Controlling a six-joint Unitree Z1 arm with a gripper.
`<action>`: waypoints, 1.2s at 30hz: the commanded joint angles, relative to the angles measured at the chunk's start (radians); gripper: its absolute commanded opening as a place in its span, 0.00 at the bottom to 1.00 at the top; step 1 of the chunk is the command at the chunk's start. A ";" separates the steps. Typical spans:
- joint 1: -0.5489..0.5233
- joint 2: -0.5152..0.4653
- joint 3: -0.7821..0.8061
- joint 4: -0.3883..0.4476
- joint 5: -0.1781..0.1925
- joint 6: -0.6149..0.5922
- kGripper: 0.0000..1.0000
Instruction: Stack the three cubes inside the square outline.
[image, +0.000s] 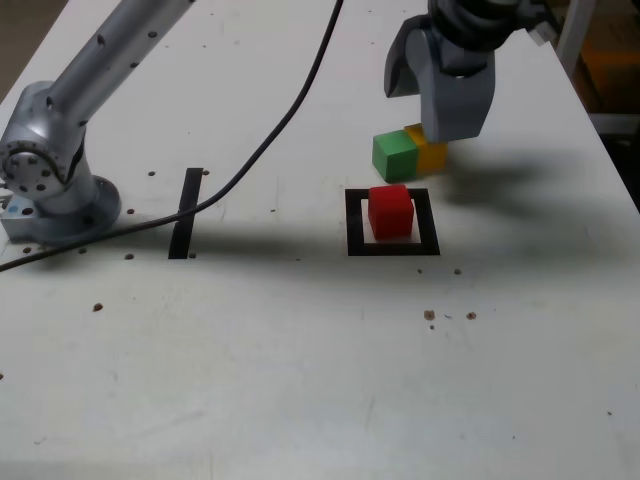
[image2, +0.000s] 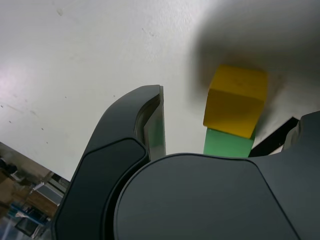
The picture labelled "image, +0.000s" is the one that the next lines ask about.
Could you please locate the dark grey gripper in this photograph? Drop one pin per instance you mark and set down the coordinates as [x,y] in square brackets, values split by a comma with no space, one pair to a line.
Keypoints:
[465,57]

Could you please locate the grey metal rack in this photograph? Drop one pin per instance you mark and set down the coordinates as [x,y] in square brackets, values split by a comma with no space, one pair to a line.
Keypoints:
[572,30]

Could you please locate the black tape square outline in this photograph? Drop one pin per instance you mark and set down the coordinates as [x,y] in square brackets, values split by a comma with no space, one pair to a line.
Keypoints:
[353,240]

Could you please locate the green cube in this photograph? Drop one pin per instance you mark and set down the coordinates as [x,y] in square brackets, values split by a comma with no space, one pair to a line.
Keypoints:
[395,155]

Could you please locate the red cube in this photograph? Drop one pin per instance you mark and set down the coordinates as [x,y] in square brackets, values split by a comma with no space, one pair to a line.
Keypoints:
[390,212]

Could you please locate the yellow cube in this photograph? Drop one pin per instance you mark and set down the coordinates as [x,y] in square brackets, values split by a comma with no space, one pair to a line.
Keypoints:
[433,157]

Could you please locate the black tape strip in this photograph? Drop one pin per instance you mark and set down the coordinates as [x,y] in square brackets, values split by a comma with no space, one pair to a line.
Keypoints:
[180,245]

